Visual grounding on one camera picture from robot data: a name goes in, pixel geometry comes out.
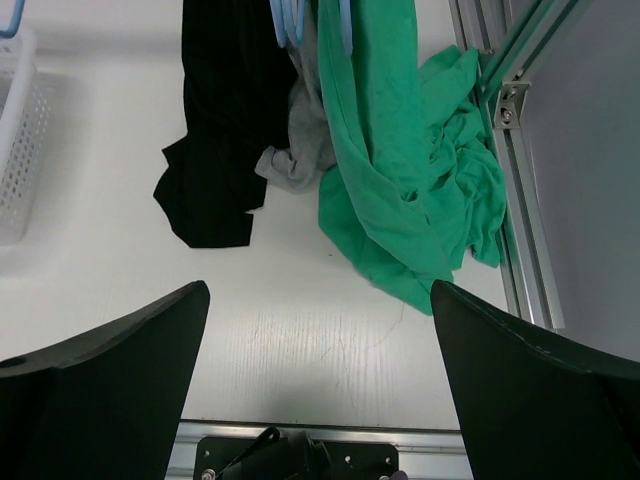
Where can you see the white plastic basket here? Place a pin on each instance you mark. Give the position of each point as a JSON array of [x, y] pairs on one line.
[[25, 110]]

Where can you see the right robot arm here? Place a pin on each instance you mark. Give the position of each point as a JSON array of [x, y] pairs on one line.
[[270, 457]]

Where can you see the green tank top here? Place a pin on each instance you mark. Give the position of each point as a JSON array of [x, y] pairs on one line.
[[415, 186]]

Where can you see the black tank top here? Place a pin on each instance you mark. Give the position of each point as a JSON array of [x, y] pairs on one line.
[[237, 82]]

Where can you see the blue hanger with black top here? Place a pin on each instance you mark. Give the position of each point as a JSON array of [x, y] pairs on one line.
[[281, 12]]

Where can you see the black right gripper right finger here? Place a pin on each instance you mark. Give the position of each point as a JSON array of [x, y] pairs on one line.
[[532, 404]]

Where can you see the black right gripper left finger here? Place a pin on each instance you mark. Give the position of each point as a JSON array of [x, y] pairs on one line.
[[106, 403]]

